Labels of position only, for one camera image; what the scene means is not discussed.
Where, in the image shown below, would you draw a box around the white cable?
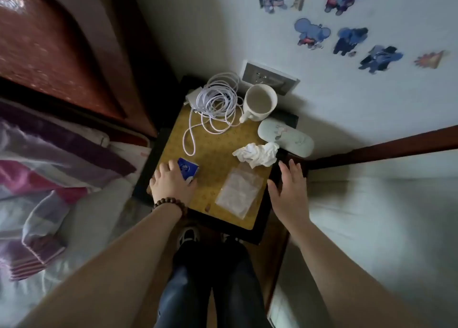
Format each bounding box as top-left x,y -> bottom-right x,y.
182,72 -> 246,157

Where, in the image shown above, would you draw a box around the white door with brown frame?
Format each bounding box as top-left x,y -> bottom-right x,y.
266,123 -> 458,328

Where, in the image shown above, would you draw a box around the brown bead bracelet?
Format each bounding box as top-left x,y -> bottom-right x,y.
151,196 -> 188,218

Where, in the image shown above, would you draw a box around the bed with white floral sheet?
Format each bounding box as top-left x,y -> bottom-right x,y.
0,134 -> 158,328

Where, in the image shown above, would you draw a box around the pale green glasses case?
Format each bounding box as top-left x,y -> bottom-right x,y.
257,118 -> 315,159

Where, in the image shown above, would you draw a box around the yellow-topped black nightstand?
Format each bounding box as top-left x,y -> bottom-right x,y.
132,74 -> 308,246

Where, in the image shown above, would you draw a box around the person's left hand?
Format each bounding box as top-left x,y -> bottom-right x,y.
148,159 -> 198,214

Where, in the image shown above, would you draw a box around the white charger adapter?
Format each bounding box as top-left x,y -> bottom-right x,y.
184,87 -> 207,112

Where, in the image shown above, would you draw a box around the person's left forearm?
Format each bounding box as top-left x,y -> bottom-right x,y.
14,204 -> 187,328

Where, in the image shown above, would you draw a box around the person's right forearm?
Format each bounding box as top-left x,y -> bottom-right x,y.
282,219 -> 400,328

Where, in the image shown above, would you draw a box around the pink purple banded pillow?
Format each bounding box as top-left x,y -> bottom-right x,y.
0,100 -> 138,203

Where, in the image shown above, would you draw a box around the white tissue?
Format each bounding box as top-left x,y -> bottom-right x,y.
231,141 -> 281,170

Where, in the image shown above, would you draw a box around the person's right hand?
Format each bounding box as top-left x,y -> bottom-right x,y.
266,158 -> 312,232

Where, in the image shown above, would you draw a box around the red brown wooden headboard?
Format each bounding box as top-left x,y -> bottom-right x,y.
0,0 -> 179,139

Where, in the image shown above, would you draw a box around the blue tissue pack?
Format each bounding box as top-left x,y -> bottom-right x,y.
177,157 -> 199,185

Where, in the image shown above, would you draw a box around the black white sneaker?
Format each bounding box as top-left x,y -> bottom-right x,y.
177,225 -> 201,250

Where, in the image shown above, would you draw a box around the person's dark trousers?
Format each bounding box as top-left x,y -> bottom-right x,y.
154,238 -> 272,328

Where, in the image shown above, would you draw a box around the orange cartoon wall sticker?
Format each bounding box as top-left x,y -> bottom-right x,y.
414,50 -> 448,70

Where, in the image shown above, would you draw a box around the white mug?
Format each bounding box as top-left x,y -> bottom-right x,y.
239,83 -> 279,124

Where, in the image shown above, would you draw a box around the grey wall socket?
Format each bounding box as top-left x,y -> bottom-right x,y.
241,60 -> 301,96

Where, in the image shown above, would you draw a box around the clear plastic bag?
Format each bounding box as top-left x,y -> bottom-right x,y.
214,166 -> 265,220

